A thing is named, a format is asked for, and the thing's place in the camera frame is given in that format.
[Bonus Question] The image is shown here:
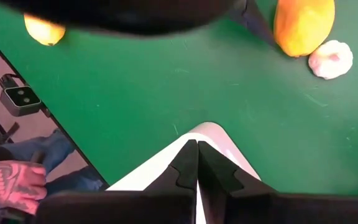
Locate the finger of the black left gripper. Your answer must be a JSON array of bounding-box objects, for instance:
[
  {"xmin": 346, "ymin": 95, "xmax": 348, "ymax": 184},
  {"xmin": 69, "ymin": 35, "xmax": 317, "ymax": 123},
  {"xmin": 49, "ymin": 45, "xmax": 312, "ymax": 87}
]
[{"xmin": 228, "ymin": 0, "xmax": 276, "ymax": 47}]

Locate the white garlic bulb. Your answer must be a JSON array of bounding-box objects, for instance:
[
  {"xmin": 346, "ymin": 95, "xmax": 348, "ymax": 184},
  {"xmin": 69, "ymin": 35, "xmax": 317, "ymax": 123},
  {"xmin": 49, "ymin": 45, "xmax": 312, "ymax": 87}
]
[{"xmin": 308, "ymin": 39, "xmax": 354, "ymax": 80}]

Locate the grey two-lens camera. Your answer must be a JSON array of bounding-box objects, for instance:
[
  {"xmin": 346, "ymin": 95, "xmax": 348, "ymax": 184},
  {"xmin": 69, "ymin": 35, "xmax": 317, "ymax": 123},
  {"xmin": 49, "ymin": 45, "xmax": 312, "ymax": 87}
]
[{"xmin": 0, "ymin": 85, "xmax": 42, "ymax": 118}]

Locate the white plate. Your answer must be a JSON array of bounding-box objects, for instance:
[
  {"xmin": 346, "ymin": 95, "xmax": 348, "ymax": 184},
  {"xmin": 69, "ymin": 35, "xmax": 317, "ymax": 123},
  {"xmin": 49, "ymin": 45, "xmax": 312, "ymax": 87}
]
[{"xmin": 106, "ymin": 121, "xmax": 262, "ymax": 224}]

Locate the yellow lemon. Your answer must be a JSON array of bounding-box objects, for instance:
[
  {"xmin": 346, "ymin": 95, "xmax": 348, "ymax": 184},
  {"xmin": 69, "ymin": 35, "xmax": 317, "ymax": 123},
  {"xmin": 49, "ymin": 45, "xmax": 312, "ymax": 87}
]
[
  {"xmin": 23, "ymin": 12, "xmax": 67, "ymax": 47},
  {"xmin": 273, "ymin": 0, "xmax": 336, "ymax": 58}
]

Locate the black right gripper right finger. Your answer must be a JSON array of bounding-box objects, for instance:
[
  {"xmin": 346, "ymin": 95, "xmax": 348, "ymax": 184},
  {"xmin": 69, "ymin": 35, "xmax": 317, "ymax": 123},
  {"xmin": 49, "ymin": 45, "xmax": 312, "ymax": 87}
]
[{"xmin": 198, "ymin": 141, "xmax": 358, "ymax": 224}]

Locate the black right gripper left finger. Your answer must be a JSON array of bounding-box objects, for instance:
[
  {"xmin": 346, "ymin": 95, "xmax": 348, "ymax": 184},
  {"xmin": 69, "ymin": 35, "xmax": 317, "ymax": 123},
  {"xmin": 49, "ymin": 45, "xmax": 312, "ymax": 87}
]
[{"xmin": 35, "ymin": 139, "xmax": 199, "ymax": 224}]

